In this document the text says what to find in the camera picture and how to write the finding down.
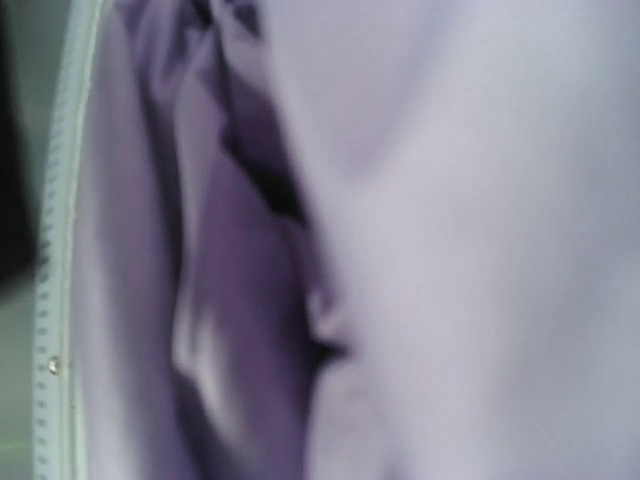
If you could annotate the lilac folding umbrella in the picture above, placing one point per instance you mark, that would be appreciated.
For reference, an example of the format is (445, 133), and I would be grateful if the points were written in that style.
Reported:
(360, 240)

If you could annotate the aluminium front rail frame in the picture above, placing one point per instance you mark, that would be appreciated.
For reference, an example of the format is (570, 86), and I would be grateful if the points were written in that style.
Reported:
(58, 418)

